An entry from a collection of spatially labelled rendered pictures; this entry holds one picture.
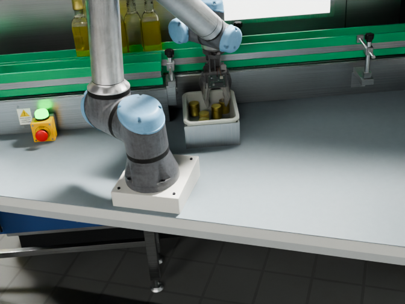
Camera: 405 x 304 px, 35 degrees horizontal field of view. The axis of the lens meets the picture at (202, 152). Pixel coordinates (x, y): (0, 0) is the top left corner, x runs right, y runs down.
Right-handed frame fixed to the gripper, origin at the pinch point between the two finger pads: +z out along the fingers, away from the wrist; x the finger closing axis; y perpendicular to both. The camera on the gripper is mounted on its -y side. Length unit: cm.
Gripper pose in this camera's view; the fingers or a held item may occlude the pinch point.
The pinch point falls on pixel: (216, 102)
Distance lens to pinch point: 208.6
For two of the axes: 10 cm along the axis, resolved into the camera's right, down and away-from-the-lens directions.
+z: 0.6, 8.6, 5.1
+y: 0.3, 5.1, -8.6
